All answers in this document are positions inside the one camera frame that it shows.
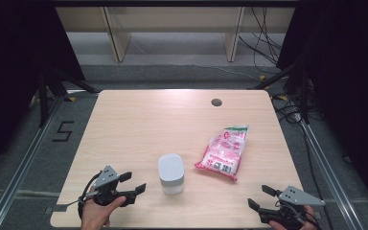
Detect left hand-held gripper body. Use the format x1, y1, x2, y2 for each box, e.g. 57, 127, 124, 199
92, 165, 138, 208

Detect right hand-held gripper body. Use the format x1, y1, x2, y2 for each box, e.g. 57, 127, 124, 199
258, 185, 327, 230

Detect white lidded plastic container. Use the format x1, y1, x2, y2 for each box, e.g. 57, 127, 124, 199
157, 152, 186, 196

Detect red and white plastic bag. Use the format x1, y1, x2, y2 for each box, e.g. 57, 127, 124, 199
194, 125, 249, 182

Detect person's right hand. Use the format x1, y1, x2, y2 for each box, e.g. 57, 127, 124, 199
267, 204, 318, 230

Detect person's left hand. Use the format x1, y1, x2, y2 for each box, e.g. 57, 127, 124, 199
80, 195, 127, 230

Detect black metal stand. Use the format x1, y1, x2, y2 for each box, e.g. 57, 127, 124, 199
37, 67, 101, 128
248, 54, 311, 124

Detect dark curtain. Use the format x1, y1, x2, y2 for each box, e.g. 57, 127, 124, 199
0, 0, 85, 180
276, 0, 368, 212

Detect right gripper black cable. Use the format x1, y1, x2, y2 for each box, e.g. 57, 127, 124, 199
277, 201, 323, 230

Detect black floor cable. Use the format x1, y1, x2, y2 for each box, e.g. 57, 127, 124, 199
273, 95, 334, 230

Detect aluminium floor rail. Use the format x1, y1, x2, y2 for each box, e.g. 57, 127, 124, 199
0, 95, 65, 230
299, 120, 367, 230

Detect black cable bundle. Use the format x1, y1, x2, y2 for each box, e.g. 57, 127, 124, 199
238, 6, 285, 75

